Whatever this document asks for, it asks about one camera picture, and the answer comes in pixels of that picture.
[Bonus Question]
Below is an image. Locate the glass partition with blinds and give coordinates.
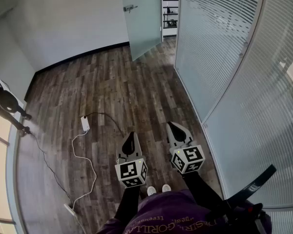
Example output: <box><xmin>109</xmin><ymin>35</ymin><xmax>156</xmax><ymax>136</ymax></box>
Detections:
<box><xmin>174</xmin><ymin>0</ymin><xmax>268</xmax><ymax>122</ymax></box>
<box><xmin>202</xmin><ymin>0</ymin><xmax>293</xmax><ymax>210</ymax></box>

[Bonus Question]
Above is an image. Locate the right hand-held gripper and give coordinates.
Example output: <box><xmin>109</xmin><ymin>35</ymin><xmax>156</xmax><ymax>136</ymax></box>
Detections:
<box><xmin>166</xmin><ymin>121</ymin><xmax>206</xmax><ymax>175</ymax></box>

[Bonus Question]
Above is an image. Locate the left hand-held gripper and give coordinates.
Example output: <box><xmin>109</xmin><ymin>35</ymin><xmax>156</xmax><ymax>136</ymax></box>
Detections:
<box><xmin>114</xmin><ymin>131</ymin><xmax>148</xmax><ymax>189</ymax></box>

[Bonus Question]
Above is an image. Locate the person's right forearm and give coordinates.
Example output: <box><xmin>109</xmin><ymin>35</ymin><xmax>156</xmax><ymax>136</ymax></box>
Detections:
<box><xmin>182</xmin><ymin>171</ymin><xmax>226</xmax><ymax>215</ymax></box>

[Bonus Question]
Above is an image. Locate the glass window with grey frame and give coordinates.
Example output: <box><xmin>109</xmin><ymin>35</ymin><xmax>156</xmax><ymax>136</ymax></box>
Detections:
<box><xmin>0</xmin><ymin>66</ymin><xmax>27</xmax><ymax>234</ymax></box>

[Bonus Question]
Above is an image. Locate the white cable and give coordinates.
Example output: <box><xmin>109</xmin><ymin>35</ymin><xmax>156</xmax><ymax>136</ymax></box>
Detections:
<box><xmin>71</xmin><ymin>130</ymin><xmax>98</xmax><ymax>211</ymax></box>

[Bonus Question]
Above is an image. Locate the black baseboard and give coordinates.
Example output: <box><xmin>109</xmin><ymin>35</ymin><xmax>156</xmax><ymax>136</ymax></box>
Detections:
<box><xmin>23</xmin><ymin>41</ymin><xmax>131</xmax><ymax>102</ymax></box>

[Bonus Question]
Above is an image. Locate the black strapped device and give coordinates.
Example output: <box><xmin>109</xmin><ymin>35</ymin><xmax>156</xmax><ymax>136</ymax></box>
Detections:
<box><xmin>207</xmin><ymin>202</ymin><xmax>265</xmax><ymax>234</ymax></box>

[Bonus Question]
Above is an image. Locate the white power strip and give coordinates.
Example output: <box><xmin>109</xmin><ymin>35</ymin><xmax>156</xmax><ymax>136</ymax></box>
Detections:
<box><xmin>80</xmin><ymin>116</ymin><xmax>91</xmax><ymax>132</ymax></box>

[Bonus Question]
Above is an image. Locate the person's left forearm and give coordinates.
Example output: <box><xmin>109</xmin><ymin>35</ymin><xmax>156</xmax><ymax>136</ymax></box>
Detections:
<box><xmin>114</xmin><ymin>186</ymin><xmax>141</xmax><ymax>227</ymax></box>

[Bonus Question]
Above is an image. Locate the purple printed shirt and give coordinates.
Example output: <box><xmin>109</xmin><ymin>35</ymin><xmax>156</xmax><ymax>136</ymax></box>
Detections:
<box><xmin>96</xmin><ymin>189</ymin><xmax>272</xmax><ymax>234</ymax></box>

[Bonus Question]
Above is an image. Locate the frosted glass door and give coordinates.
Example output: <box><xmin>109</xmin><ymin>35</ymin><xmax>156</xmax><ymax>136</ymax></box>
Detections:
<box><xmin>121</xmin><ymin>0</ymin><xmax>163</xmax><ymax>62</ymax></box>

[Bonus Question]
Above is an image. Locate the black cable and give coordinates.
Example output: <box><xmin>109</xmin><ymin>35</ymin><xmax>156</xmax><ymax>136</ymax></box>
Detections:
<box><xmin>26</xmin><ymin>128</ymin><xmax>73</xmax><ymax>206</ymax></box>
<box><xmin>84</xmin><ymin>112</ymin><xmax>125</xmax><ymax>138</ymax></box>

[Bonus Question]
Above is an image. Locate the black strap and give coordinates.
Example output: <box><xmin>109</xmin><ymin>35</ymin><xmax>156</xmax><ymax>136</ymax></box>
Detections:
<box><xmin>223</xmin><ymin>164</ymin><xmax>277</xmax><ymax>210</ymax></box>

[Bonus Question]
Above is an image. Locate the black metal railing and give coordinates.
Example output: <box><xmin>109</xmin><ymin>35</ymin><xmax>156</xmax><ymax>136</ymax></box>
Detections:
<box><xmin>163</xmin><ymin>5</ymin><xmax>179</xmax><ymax>29</ymax></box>

